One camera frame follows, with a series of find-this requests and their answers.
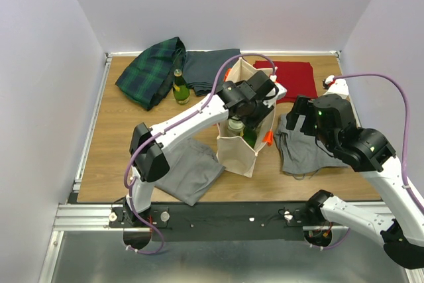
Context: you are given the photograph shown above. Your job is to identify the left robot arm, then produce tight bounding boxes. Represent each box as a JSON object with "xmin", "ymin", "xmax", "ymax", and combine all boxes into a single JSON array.
[{"xmin": 124, "ymin": 70, "xmax": 287, "ymax": 227}]

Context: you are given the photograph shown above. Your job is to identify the aluminium frame rail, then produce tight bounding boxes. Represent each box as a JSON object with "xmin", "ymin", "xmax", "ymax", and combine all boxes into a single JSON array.
[{"xmin": 38, "ymin": 205, "xmax": 115, "ymax": 283}]

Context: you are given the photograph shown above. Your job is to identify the beige canvas bag orange handles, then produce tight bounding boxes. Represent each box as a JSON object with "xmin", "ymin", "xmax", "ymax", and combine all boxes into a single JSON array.
[{"xmin": 217, "ymin": 58, "xmax": 277, "ymax": 178}]

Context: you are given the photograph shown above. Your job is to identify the grey folded cloth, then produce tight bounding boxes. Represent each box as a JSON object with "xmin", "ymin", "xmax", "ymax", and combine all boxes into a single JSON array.
[
  {"xmin": 155, "ymin": 138, "xmax": 225, "ymax": 206},
  {"xmin": 274, "ymin": 114, "xmax": 347, "ymax": 179}
]

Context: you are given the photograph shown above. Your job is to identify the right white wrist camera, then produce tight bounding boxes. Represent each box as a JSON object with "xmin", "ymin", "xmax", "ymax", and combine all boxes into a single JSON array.
[{"xmin": 323, "ymin": 75, "xmax": 349, "ymax": 99}]

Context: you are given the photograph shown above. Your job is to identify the clear soda water bottle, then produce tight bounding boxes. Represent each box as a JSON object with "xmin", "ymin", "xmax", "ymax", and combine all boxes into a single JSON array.
[{"xmin": 227, "ymin": 118, "xmax": 244, "ymax": 137}]

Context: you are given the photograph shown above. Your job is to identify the red folded cloth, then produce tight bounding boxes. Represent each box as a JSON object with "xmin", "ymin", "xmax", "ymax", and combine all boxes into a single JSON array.
[{"xmin": 274, "ymin": 61, "xmax": 317, "ymax": 104}]

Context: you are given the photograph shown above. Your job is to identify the green glass bottle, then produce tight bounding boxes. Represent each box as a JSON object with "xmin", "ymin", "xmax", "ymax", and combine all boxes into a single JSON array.
[
  {"xmin": 242, "ymin": 127, "xmax": 257, "ymax": 148},
  {"xmin": 172, "ymin": 69, "xmax": 190, "ymax": 105}
]

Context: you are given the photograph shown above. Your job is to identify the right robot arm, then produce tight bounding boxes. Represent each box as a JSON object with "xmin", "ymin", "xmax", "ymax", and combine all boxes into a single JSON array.
[{"xmin": 286, "ymin": 93, "xmax": 423, "ymax": 269}]

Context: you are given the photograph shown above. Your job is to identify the grey folded cloth right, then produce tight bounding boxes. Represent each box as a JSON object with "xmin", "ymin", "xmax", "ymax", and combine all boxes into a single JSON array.
[{"xmin": 274, "ymin": 114, "xmax": 347, "ymax": 179}]

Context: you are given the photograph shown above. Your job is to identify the grey folded cloth left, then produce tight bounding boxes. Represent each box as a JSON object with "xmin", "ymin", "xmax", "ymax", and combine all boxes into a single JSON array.
[{"xmin": 155, "ymin": 138, "xmax": 225, "ymax": 206}]

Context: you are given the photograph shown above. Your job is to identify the green plaid cloth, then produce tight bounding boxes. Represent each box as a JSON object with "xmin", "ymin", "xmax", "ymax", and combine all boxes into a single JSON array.
[{"xmin": 115, "ymin": 37, "xmax": 186, "ymax": 111}]

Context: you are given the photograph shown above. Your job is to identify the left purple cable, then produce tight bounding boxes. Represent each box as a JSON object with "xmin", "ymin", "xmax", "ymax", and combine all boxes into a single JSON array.
[{"xmin": 123, "ymin": 53, "xmax": 278, "ymax": 255}]

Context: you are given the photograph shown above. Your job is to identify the black mounting base plate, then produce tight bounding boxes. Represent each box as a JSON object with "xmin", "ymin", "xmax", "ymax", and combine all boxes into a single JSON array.
[{"xmin": 109, "ymin": 200, "xmax": 352, "ymax": 243}]

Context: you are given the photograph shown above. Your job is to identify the dark blue folded cloth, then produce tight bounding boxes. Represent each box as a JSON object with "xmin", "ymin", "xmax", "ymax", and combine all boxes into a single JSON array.
[{"xmin": 182, "ymin": 48, "xmax": 240, "ymax": 97}]

